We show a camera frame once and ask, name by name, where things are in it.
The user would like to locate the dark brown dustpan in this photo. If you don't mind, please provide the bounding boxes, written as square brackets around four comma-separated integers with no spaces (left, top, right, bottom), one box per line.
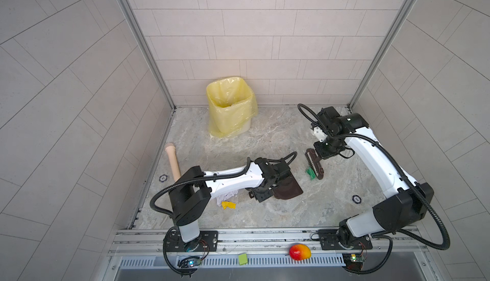
[273,174,303,200]

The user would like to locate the brown hand brush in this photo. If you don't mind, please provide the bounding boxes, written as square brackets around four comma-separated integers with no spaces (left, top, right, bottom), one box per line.
[305,148,324,180]

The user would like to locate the yellow bagged trash bin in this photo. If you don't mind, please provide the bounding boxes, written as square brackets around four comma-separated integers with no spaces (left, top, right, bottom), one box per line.
[206,76,258,138]

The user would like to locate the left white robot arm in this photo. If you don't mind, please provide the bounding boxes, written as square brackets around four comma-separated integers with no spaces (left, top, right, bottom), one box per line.
[149,152,303,243]

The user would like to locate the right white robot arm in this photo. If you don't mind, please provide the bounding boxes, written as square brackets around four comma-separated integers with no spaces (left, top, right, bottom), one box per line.
[297,104,450,250]

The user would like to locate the green paper scrap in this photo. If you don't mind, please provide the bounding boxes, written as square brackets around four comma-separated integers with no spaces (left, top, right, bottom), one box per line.
[306,167,316,180]

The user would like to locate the yellow paper scrap left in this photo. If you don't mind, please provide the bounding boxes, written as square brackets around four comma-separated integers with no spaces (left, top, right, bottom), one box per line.
[221,201,236,210]

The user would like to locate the white paper scrap left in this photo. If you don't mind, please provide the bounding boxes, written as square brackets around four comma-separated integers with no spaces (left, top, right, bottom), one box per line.
[216,190,239,206]

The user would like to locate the red yellow toy mango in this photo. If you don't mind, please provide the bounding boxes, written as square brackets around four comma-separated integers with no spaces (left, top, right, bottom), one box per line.
[288,244,311,261]

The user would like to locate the green foam cube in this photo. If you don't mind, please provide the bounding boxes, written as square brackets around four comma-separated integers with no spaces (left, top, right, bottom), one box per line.
[238,254,248,266]

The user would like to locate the beige wooden pestle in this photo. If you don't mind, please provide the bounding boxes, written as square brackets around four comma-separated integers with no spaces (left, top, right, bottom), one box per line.
[165,143,181,181]

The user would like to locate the right circuit board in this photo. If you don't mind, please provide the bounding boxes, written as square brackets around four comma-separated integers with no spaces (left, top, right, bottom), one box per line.
[342,253,366,272]

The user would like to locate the circuit board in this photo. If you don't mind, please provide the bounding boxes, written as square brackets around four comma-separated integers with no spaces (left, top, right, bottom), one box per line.
[177,256,202,269]
[342,253,366,272]

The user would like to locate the left circuit board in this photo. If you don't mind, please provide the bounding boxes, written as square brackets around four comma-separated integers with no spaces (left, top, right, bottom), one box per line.
[177,256,202,269]

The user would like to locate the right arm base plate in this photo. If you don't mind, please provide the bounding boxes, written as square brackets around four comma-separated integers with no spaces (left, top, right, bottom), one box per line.
[317,228,373,251]

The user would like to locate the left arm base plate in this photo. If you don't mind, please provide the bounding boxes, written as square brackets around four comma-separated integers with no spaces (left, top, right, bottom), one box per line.
[164,229,218,252]

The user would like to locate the aluminium rail frame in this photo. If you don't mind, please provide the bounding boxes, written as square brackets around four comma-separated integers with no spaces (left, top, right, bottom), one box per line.
[95,227,442,280]

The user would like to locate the vertical aluminium corner post right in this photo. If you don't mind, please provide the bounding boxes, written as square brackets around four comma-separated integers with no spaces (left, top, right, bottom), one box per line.
[347,0,417,111]

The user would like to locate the vertical aluminium corner post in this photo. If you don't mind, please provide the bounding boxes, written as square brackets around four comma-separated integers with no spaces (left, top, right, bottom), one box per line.
[347,0,417,111]
[117,0,176,113]

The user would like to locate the vertical aluminium corner post left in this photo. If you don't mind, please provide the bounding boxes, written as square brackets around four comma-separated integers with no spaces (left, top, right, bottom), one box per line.
[117,0,176,113]

